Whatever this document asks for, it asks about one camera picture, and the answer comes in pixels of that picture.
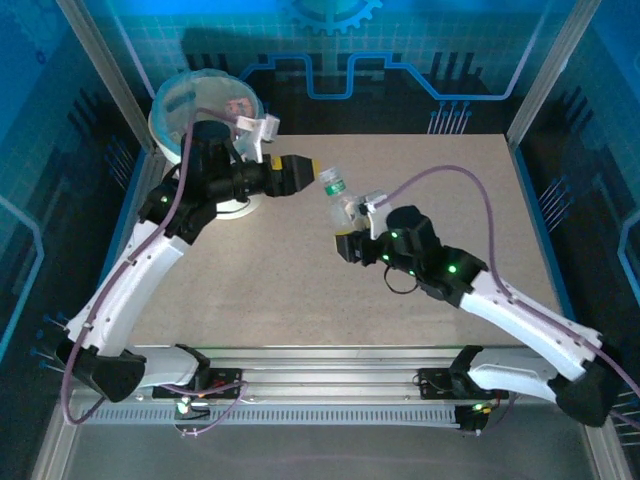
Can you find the green label clear plastic bottle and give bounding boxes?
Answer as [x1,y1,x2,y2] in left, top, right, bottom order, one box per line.
[318,167,364,237]

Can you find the pink snack packet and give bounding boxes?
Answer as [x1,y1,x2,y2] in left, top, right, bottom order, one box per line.
[223,96,253,121]

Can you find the blue plastic bin liner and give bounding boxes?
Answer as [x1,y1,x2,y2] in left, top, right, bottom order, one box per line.
[149,68,265,151]

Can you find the white ribbed waste bin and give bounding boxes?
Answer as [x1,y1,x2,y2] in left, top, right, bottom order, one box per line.
[148,68,265,220]

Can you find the blue table edge strip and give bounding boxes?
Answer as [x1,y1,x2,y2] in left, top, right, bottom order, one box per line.
[508,139,577,326]

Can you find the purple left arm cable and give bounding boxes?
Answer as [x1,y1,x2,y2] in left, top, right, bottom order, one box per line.
[59,107,250,439]

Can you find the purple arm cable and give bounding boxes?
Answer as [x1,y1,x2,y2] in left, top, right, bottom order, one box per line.
[59,107,250,439]
[382,165,640,435]

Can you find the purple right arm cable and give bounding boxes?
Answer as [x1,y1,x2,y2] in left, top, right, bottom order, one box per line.
[382,165,640,435]

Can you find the aluminium table side rail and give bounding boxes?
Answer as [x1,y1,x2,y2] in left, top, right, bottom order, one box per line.
[94,148,166,321]

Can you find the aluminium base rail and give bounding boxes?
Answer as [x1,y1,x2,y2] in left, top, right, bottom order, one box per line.
[122,343,561,407]

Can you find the aluminium frame post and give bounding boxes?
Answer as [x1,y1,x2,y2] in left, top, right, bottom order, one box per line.
[53,0,160,157]
[503,0,602,147]

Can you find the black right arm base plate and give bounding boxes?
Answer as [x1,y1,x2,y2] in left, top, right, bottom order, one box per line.
[416,367,510,401]

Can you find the slotted grey cable duct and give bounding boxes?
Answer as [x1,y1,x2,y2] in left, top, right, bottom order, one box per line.
[78,405,462,428]

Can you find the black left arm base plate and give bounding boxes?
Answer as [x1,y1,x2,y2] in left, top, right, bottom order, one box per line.
[151,367,245,401]

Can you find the aluminium frame leg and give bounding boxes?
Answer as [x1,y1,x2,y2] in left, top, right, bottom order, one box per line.
[579,419,637,480]
[28,418,82,480]

